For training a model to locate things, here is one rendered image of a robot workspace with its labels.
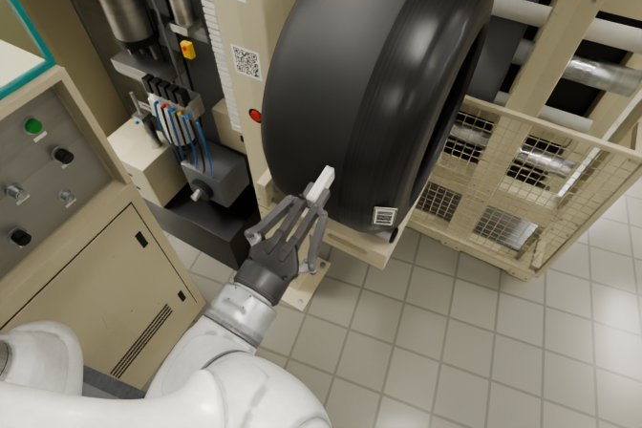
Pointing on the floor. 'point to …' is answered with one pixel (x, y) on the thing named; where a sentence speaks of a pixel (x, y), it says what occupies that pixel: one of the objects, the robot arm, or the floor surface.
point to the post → (254, 36)
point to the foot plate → (306, 287)
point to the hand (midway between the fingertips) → (321, 187)
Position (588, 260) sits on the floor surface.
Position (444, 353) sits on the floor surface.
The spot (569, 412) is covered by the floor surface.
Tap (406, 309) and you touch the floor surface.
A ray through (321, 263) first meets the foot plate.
